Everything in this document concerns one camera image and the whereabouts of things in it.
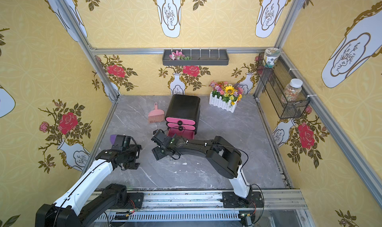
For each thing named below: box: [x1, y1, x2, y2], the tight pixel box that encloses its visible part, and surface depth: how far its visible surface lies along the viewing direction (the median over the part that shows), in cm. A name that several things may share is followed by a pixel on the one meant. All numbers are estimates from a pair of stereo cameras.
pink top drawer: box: [165, 116, 196, 126], surface depth 89 cm
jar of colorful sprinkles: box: [281, 78, 303, 103], surface depth 67 cm
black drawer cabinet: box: [164, 94, 201, 139], surface depth 93 cm
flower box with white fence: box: [208, 80, 244, 114], surface depth 106 cm
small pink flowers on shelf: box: [169, 50, 191, 61], surface depth 89 cm
